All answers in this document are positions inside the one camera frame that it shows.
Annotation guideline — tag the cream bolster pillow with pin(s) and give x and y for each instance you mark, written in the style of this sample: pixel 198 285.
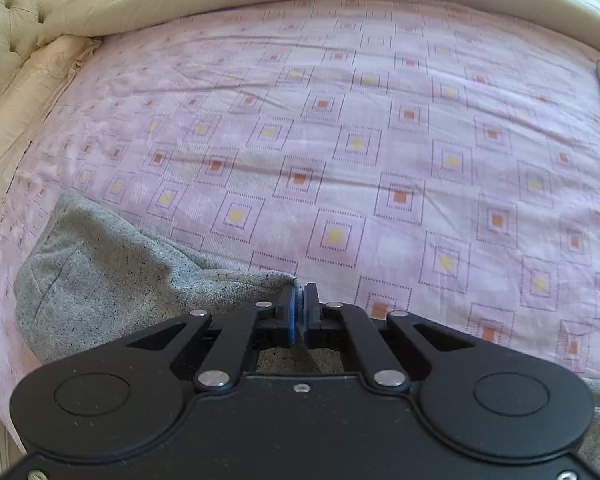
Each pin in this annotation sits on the cream bolster pillow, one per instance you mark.
pixel 30 95

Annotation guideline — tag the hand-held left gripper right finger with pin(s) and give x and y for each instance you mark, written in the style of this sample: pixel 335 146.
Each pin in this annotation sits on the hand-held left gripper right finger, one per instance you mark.
pixel 308 312

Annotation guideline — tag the grey speckled pants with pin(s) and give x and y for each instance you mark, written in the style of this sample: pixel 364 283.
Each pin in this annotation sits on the grey speckled pants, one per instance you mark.
pixel 105 270

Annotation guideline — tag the cream tufted headboard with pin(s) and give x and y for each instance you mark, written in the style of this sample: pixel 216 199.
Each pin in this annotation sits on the cream tufted headboard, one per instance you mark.
pixel 10 10

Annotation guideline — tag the pink patterned bedsheet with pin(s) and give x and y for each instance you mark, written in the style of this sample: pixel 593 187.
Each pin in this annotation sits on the pink patterned bedsheet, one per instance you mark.
pixel 355 110

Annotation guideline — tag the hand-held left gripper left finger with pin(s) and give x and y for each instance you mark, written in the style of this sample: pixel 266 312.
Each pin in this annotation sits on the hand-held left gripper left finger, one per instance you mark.
pixel 293 312

